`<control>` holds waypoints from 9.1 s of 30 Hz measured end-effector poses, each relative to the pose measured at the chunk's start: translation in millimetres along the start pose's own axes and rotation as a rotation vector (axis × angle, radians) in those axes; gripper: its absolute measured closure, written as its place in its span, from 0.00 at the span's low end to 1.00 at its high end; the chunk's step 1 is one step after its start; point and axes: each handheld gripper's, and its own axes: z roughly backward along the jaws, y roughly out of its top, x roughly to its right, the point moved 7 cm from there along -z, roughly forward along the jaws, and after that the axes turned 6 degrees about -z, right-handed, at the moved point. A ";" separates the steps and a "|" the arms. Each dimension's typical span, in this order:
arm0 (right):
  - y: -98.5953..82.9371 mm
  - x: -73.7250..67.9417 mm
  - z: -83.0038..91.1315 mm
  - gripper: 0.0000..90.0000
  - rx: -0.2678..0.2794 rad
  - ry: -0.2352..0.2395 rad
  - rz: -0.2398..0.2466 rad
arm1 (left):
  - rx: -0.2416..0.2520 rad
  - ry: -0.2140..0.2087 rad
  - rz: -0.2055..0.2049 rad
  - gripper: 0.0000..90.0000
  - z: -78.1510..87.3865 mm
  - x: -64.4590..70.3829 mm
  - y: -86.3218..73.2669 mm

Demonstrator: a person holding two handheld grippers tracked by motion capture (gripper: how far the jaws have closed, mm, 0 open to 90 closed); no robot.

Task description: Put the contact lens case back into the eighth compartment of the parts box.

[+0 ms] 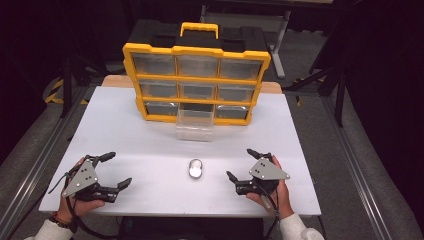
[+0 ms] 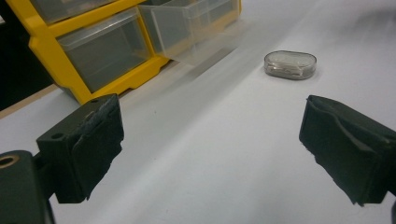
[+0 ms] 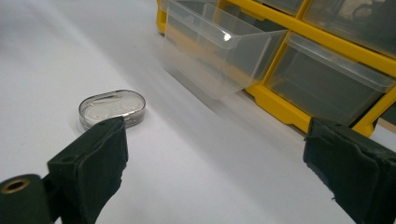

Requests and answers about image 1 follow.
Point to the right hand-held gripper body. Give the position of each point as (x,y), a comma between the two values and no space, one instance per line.
(266,171)

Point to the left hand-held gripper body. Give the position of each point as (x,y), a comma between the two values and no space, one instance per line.
(81,176)

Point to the clear plastic pull-out drawer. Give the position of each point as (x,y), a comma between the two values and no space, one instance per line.
(194,128)

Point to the yellow and black organizer cabinet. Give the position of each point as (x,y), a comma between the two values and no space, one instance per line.
(196,50)

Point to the person's right hand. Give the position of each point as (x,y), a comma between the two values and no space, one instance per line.
(282,200)

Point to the person's left hand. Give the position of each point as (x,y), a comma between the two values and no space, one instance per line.
(71,208)

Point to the black metal stand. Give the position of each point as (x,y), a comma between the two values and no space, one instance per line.
(339,100)
(66,86)

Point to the yellow and black hazard tape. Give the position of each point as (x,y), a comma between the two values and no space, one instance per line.
(55,91)

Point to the grid of clear drawers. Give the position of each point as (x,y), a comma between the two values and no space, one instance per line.
(156,65)

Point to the grey metal stand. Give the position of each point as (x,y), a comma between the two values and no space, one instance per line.
(279,43)

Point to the grey metal floor rail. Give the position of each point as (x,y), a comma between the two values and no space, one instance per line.
(356,166)
(40,160)

